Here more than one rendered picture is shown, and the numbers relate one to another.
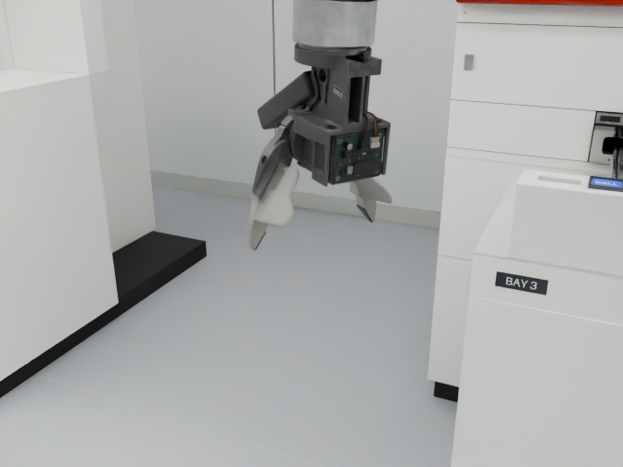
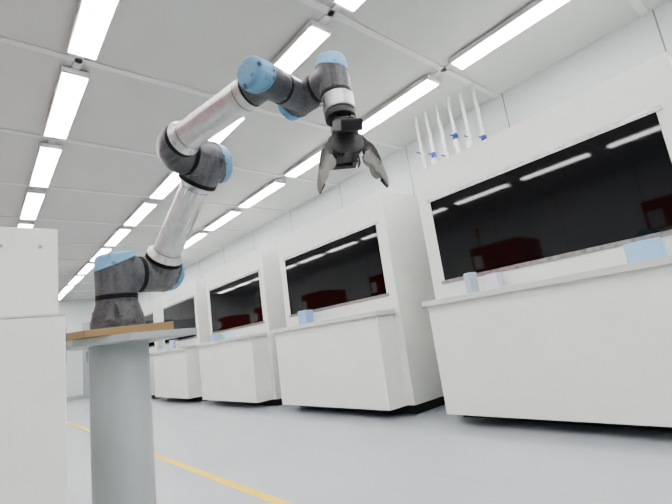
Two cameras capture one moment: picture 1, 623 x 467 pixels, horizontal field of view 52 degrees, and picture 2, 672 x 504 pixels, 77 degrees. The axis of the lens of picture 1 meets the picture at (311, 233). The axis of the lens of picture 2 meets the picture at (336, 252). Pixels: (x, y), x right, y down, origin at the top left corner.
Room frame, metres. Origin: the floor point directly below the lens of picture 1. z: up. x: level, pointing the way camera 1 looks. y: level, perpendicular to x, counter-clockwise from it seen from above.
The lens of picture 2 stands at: (1.45, 0.30, 0.74)
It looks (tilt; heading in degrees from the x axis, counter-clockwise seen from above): 11 degrees up; 204
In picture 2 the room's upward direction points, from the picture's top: 8 degrees counter-clockwise
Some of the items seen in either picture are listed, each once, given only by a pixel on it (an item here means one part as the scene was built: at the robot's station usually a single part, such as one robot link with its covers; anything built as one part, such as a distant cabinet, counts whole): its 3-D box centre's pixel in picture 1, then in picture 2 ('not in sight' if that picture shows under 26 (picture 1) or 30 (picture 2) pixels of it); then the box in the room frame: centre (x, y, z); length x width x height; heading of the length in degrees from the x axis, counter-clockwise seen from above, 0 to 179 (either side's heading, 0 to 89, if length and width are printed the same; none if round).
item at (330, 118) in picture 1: (334, 113); (343, 139); (0.61, -0.02, 1.17); 0.09 x 0.08 x 0.12; 32
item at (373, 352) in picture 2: not in sight; (353, 308); (-2.80, -1.51, 1.00); 1.80 x 1.08 x 2.00; 66
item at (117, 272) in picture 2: not in sight; (118, 273); (0.57, -0.83, 1.01); 0.13 x 0.12 x 0.14; 170
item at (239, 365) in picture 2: not in sight; (253, 328); (-3.70, -3.52, 1.00); 1.80 x 1.08 x 2.00; 66
